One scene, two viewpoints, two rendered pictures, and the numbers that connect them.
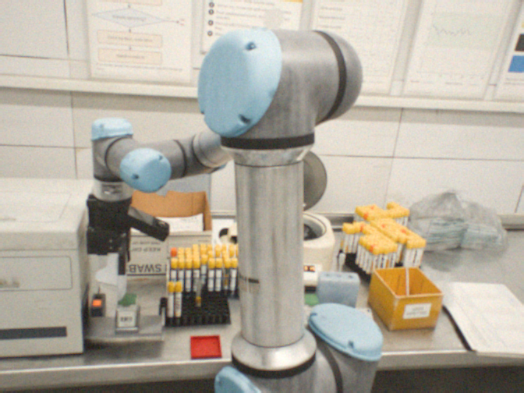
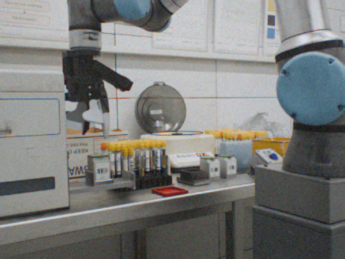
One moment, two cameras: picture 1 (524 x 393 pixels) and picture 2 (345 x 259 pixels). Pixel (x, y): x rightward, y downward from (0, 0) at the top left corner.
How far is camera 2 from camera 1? 0.70 m
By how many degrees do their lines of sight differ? 28
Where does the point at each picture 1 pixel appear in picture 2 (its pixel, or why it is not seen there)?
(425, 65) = (223, 31)
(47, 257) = (38, 99)
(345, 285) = (243, 145)
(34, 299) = (25, 146)
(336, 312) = not seen: hidden behind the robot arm
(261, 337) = (313, 22)
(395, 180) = (221, 115)
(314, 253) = (204, 142)
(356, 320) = not seen: hidden behind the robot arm
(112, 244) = (91, 91)
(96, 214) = (75, 63)
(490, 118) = (264, 68)
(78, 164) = not seen: outside the picture
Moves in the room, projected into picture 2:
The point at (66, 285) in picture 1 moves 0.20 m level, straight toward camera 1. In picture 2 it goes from (55, 130) to (110, 132)
